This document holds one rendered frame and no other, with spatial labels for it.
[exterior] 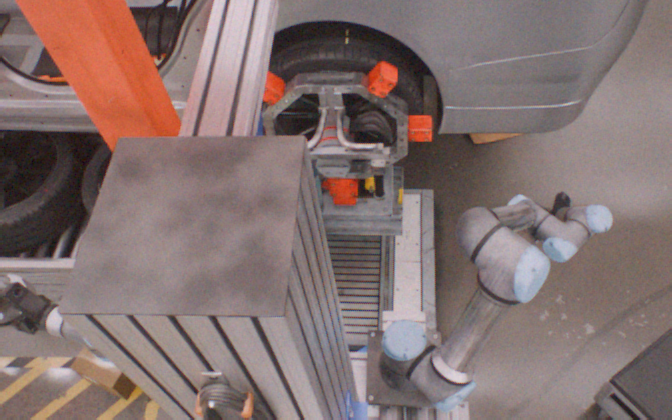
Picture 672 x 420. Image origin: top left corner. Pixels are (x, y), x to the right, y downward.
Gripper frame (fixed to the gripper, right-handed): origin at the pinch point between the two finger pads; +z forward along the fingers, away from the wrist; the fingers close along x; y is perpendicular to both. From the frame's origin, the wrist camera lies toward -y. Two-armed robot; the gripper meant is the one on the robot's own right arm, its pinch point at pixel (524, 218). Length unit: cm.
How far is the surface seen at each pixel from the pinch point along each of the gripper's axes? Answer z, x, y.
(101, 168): 129, -108, 79
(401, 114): 26, -49, -2
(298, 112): 57, -72, 16
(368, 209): 95, -15, 6
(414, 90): 26, -52, -13
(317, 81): 31, -77, 12
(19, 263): 131, -98, 130
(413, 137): 34, -38, -5
